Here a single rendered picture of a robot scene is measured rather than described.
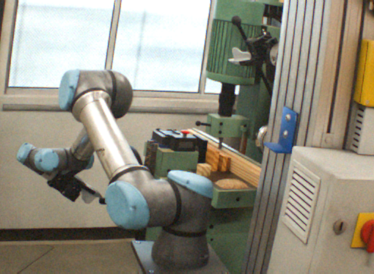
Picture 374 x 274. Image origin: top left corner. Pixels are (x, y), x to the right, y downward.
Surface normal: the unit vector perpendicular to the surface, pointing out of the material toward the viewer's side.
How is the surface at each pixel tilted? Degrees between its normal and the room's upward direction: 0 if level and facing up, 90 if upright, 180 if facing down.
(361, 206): 90
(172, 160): 90
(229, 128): 90
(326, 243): 90
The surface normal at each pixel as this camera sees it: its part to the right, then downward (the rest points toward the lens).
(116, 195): -0.76, 0.11
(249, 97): -0.89, -0.02
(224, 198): 0.43, 0.25
